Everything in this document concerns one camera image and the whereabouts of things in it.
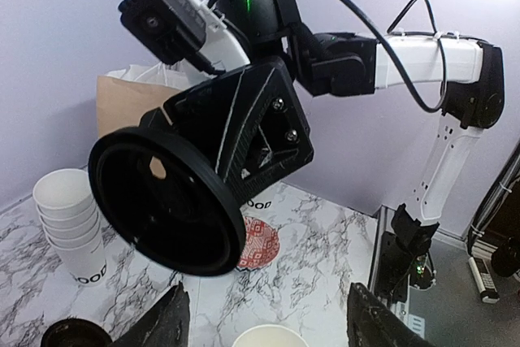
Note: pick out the stack of white cups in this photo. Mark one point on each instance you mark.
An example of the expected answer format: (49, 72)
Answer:
(71, 221)

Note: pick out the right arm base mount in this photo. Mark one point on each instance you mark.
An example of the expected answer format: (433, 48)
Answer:
(399, 249)

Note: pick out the white paper coffee cup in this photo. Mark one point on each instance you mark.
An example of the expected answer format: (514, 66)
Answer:
(258, 204)

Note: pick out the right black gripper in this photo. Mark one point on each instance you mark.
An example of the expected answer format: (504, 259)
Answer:
(248, 124)

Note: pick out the brown paper bag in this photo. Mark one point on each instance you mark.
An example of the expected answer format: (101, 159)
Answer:
(123, 96)

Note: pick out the black cup lid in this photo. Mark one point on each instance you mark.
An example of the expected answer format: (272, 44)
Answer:
(161, 195)

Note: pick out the stack of black lids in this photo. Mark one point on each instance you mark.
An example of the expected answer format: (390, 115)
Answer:
(75, 332)

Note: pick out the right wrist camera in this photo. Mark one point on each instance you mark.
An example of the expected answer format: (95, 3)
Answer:
(188, 33)

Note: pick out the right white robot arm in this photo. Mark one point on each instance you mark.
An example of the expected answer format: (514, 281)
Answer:
(348, 144)

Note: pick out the white power strip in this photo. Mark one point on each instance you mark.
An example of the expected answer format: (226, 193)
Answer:
(484, 282)

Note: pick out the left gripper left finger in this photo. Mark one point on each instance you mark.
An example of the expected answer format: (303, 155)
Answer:
(165, 324)

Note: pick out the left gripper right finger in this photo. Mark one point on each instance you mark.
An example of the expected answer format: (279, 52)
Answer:
(372, 324)

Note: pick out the red patterned bowl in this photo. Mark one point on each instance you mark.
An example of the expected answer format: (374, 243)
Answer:
(261, 247)

